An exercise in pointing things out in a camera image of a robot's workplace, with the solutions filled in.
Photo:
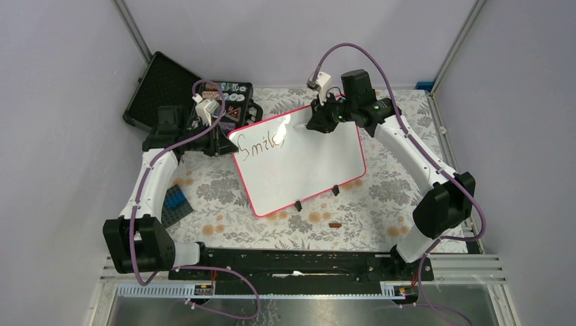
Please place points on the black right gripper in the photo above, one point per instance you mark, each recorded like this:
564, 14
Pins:
320, 122

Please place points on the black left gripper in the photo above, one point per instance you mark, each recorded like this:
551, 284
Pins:
219, 145

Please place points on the pink framed whiteboard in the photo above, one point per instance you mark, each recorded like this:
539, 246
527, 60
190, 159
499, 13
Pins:
280, 166

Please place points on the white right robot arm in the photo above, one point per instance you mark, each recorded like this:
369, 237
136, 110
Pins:
446, 194

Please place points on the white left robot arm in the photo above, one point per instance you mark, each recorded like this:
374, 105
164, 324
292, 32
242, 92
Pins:
136, 240

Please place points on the black poker chip case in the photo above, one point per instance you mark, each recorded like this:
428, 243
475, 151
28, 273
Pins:
167, 83

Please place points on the blue lego brick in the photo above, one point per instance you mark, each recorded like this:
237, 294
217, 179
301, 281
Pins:
174, 199

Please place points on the grey lego baseplate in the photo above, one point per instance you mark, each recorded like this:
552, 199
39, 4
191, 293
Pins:
171, 217

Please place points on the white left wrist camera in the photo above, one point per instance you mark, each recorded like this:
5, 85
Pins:
207, 108

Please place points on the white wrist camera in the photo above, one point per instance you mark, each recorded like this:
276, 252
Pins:
207, 108
320, 84

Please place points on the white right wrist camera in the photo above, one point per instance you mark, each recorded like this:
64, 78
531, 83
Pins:
320, 84

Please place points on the blue corner bracket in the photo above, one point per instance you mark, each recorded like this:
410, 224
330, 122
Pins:
427, 86

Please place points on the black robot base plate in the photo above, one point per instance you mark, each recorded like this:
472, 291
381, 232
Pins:
368, 265

